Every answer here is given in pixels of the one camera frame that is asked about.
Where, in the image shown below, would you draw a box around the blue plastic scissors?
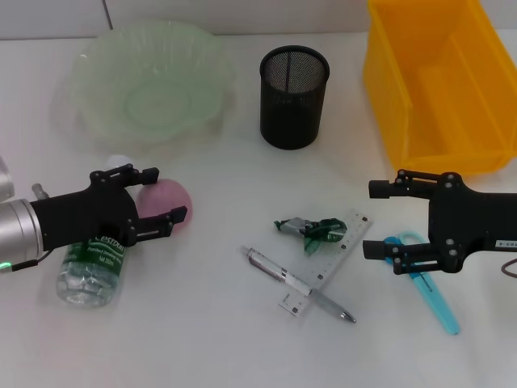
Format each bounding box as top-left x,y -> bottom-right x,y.
381,230 -> 461,335

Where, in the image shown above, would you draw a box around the transparent plastic ruler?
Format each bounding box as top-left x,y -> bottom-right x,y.
277,208 -> 373,319

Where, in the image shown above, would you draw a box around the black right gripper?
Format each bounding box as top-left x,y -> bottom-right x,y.
362,169 -> 517,276

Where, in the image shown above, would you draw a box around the green plastic wrapper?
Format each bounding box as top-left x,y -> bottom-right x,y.
274,217 -> 348,258

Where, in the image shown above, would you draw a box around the translucent green fruit plate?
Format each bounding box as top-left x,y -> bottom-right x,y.
52,22 -> 237,149

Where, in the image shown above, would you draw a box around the pink ball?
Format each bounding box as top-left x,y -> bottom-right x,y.
136,179 -> 194,235

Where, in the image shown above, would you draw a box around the black mesh pen holder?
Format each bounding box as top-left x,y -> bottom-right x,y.
259,44 -> 331,150

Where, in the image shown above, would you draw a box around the clear water bottle green label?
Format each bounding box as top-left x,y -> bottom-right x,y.
55,154 -> 134,309

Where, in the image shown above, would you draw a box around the yellow plastic bin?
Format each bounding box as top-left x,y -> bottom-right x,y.
362,0 -> 517,175

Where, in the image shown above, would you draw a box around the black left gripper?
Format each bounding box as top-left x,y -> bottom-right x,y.
30,163 -> 189,254

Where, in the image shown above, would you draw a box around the silver white ballpoint pen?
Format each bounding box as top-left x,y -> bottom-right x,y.
241,245 -> 358,324

